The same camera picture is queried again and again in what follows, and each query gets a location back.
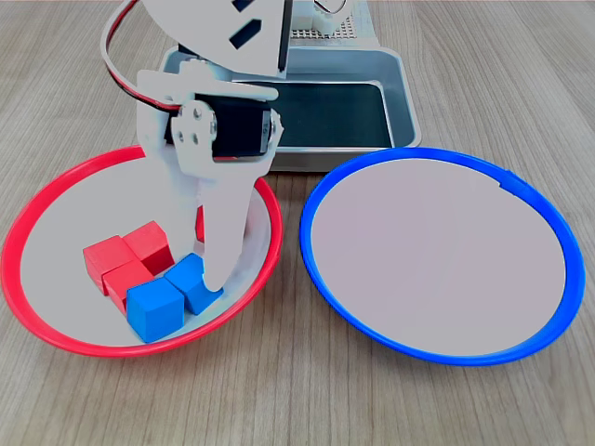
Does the blue cube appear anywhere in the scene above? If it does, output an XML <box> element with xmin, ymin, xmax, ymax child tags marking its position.
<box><xmin>126</xmin><ymin>277</ymin><xmax>186</xmax><ymax>345</ymax></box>
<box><xmin>165</xmin><ymin>253</ymin><xmax>225</xmax><ymax>317</ymax></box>

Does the red-rimmed white plate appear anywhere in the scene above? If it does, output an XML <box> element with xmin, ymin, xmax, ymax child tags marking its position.
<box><xmin>0</xmin><ymin>144</ymin><xmax>284</xmax><ymax>359</ymax></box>

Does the black tray mat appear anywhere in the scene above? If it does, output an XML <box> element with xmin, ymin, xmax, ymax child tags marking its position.
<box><xmin>231</xmin><ymin>81</ymin><xmax>396</xmax><ymax>150</ymax></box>

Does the steel tray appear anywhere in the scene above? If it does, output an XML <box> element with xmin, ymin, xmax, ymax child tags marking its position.
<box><xmin>160</xmin><ymin>45</ymin><xmax>423</xmax><ymax>173</ymax></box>

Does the blue-rimmed white plate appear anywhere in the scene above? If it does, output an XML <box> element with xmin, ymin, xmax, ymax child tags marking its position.
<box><xmin>299</xmin><ymin>147</ymin><xmax>586</xmax><ymax>368</ymax></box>

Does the red black servo cable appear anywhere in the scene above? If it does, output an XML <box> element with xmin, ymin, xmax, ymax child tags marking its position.
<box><xmin>99</xmin><ymin>0</ymin><xmax>183</xmax><ymax>113</ymax></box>

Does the pale perforated base plate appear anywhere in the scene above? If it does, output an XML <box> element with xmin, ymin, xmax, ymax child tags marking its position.
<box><xmin>290</xmin><ymin>15</ymin><xmax>362</xmax><ymax>42</ymax></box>

